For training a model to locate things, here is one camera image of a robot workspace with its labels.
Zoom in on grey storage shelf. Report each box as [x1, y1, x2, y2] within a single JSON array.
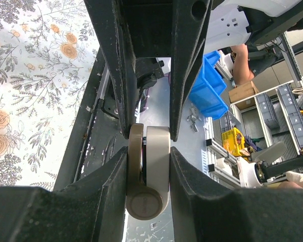
[[230, 80, 303, 160]]

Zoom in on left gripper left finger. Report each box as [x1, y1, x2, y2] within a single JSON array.
[[0, 147, 128, 241]]

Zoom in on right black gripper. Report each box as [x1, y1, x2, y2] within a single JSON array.
[[85, 0, 213, 142]]

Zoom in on yellow box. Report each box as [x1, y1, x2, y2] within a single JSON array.
[[221, 128, 245, 156]]

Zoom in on cardboard box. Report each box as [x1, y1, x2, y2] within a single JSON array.
[[228, 81, 259, 110]]

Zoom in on beige brown stapler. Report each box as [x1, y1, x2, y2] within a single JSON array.
[[126, 124, 171, 220]]

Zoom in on person forearm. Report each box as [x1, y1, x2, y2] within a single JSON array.
[[231, 44, 255, 85]]

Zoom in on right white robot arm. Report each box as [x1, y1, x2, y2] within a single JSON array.
[[85, 1, 303, 141]]

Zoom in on blue plastic bin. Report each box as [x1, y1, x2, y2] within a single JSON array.
[[189, 51, 228, 120]]

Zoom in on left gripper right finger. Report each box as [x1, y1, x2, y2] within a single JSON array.
[[170, 147, 303, 241]]

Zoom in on floral patterned table mat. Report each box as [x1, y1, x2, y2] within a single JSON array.
[[0, 0, 99, 190]]

